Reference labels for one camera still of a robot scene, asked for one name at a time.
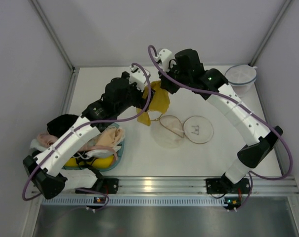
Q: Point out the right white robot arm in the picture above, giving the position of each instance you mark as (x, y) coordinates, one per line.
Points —
(259, 137)

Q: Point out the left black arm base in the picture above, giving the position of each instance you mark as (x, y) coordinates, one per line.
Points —
(94, 186)

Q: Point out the white blue-rimmed laundry bag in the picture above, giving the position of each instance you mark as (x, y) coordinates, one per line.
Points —
(241, 78)

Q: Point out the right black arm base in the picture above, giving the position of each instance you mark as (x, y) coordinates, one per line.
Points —
(220, 186)

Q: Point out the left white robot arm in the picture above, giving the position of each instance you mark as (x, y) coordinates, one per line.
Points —
(45, 170)

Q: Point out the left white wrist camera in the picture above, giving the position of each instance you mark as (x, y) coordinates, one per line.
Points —
(137, 76)

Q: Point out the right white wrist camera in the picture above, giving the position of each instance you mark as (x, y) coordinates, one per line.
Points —
(163, 59)

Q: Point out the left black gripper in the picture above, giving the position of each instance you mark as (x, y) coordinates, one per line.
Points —
(141, 99)

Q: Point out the yellow padded bra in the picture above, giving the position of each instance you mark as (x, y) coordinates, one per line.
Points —
(99, 163)

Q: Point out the beige bra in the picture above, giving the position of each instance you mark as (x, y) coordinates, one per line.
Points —
(110, 137)

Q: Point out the beige mesh laundry bag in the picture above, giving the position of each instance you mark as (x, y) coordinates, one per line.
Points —
(170, 132)

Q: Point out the aluminium mounting rail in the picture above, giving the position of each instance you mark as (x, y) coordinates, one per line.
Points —
(133, 185)

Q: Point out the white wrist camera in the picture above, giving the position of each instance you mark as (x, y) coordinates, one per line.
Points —
(137, 76)
(163, 59)

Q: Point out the white lace garment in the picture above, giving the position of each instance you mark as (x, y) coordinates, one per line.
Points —
(39, 145)

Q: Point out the perforated cable duct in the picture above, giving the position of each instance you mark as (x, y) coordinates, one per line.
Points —
(134, 201)

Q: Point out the black garment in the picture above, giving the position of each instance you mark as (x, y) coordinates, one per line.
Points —
(58, 126)

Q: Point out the teal plastic basket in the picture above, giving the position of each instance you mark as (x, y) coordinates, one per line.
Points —
(100, 152)

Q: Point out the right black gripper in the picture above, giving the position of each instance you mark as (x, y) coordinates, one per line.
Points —
(167, 82)

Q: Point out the pink bra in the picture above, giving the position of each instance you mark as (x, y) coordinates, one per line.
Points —
(46, 140)

